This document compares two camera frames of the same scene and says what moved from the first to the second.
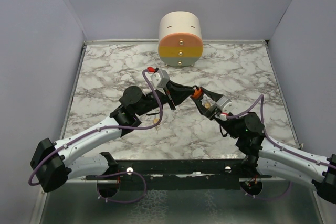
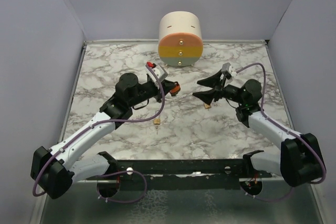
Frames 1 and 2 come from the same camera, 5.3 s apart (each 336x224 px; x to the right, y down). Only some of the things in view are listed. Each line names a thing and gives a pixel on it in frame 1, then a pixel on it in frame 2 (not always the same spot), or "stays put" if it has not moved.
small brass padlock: x=207 y=105 stays put
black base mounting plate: x=180 y=175 stays put
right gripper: x=212 y=112 → x=208 y=96
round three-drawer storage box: x=180 y=42 stays put
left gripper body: x=167 y=91 → x=157 y=92
